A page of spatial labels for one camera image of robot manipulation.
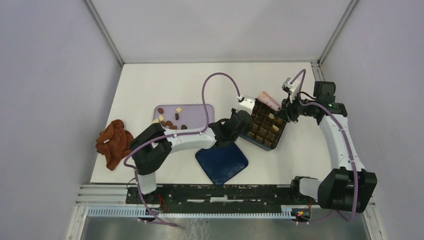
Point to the purple chocolate tray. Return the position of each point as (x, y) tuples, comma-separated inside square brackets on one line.
[(193, 116)]

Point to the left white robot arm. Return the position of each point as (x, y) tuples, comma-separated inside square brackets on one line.
[(149, 150)]

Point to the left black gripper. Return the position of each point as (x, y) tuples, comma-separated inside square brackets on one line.
[(233, 110)]

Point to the pink tongs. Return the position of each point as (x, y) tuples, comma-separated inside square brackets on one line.
[(265, 98)]

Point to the brown crumpled cloth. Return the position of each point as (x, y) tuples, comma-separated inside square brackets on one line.
[(114, 143)]

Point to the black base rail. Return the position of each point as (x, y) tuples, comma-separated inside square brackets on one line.
[(226, 199)]

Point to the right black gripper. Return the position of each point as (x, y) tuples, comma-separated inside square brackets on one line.
[(287, 107)]

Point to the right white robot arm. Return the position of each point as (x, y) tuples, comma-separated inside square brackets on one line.
[(348, 186)]

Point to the blue tin lid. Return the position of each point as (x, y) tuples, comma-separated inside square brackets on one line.
[(221, 164)]

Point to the blue tin chocolate box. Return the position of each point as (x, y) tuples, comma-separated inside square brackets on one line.
[(266, 129)]

